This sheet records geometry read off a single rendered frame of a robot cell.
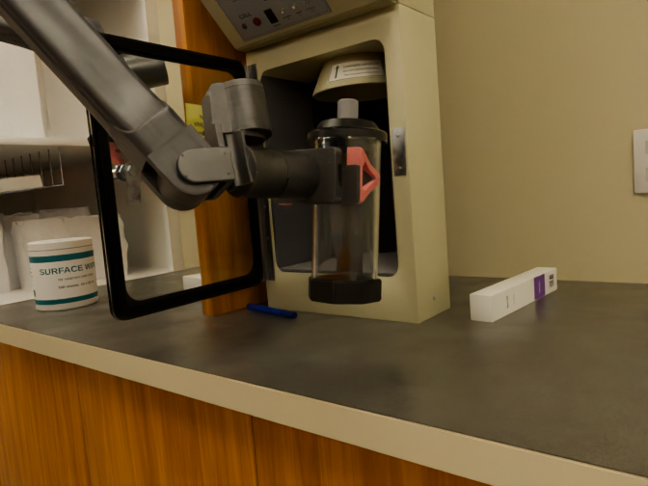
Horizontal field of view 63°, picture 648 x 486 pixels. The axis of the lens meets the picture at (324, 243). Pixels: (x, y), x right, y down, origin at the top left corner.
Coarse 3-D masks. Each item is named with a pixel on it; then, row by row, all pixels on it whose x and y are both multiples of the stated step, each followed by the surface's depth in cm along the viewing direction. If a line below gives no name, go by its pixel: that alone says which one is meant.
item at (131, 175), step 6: (126, 168) 74; (132, 168) 74; (126, 174) 74; (132, 174) 74; (138, 174) 75; (126, 180) 74; (132, 180) 75; (138, 180) 75; (126, 186) 74; (132, 186) 75; (138, 186) 75; (126, 192) 74; (132, 192) 75; (138, 192) 75; (132, 198) 75; (138, 198) 75
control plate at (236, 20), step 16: (224, 0) 86; (240, 0) 85; (256, 0) 83; (272, 0) 82; (288, 0) 81; (320, 0) 79; (240, 16) 87; (256, 16) 86; (288, 16) 83; (304, 16) 82; (240, 32) 90; (256, 32) 89
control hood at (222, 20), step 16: (208, 0) 87; (336, 0) 78; (352, 0) 77; (368, 0) 76; (384, 0) 75; (224, 16) 89; (320, 16) 81; (336, 16) 80; (352, 16) 81; (224, 32) 92; (272, 32) 87; (288, 32) 86; (304, 32) 87; (240, 48) 94
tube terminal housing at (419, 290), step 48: (432, 0) 84; (288, 48) 90; (336, 48) 84; (384, 48) 79; (432, 48) 84; (432, 96) 84; (432, 144) 84; (432, 192) 84; (432, 240) 84; (288, 288) 97; (384, 288) 84; (432, 288) 84
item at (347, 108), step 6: (342, 102) 71; (348, 102) 71; (354, 102) 71; (342, 108) 71; (348, 108) 71; (354, 108) 71; (342, 114) 71; (348, 114) 71; (354, 114) 71; (330, 120) 69; (336, 120) 69; (342, 120) 68; (348, 120) 68; (354, 120) 68; (360, 120) 69; (366, 120) 69; (318, 126) 70; (324, 126) 69; (366, 126) 68; (372, 126) 69
